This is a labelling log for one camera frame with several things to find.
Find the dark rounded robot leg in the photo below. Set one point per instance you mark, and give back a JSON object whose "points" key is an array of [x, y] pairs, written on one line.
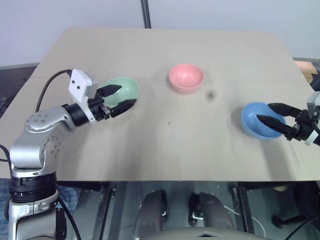
{"points": [[212, 212], [151, 212]]}

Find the pink bowl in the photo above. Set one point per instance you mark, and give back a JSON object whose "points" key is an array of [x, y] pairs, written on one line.
{"points": [[186, 78]]}

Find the orange object at table edge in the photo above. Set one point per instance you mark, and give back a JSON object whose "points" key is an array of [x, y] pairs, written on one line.
{"points": [[303, 67]]}

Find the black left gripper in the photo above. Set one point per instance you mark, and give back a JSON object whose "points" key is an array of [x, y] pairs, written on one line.
{"points": [[98, 108]]}

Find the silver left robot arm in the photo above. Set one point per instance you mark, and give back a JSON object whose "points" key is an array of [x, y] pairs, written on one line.
{"points": [[37, 140]]}

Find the blue bowl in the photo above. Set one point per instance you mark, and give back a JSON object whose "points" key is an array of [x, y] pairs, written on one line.
{"points": [[255, 122]]}

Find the black table frame leg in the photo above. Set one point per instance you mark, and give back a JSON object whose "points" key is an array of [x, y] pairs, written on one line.
{"points": [[246, 210], [105, 210]]}

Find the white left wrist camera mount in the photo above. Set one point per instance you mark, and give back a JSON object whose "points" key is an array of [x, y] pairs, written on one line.
{"points": [[80, 88]]}

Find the dark vertical pole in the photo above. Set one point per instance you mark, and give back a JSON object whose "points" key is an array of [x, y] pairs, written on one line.
{"points": [[145, 13]]}

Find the green bowl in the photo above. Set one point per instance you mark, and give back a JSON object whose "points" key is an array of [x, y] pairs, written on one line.
{"points": [[125, 92]]}

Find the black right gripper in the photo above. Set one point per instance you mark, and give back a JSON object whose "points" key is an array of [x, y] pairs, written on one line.
{"points": [[301, 126]]}

